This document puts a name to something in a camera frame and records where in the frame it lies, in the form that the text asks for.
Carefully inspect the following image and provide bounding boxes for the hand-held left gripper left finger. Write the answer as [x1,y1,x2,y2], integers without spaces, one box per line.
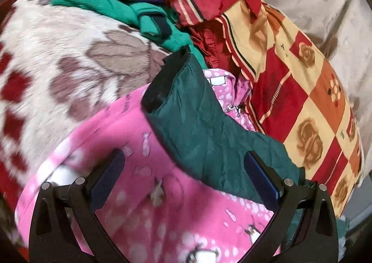
[27,148,129,263]

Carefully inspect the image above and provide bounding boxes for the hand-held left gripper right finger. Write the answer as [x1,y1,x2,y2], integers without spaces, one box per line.
[241,151,339,263]

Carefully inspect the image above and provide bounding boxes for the dark green jacket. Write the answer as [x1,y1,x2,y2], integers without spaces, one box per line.
[141,46,307,240]

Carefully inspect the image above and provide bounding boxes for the pink penguin print bedsheet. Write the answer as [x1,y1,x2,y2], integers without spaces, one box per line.
[14,68,291,263]

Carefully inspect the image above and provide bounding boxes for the red yellow rose patchwork quilt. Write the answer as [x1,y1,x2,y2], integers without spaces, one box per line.
[153,0,365,218]

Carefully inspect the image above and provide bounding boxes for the white red floral fleece blanket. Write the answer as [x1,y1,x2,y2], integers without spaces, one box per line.
[0,0,175,252]

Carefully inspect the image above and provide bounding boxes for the teal green knit sweater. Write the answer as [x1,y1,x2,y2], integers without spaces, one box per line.
[49,0,207,66]

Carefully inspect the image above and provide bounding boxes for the beige curtain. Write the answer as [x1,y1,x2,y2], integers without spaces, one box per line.
[232,0,372,136]

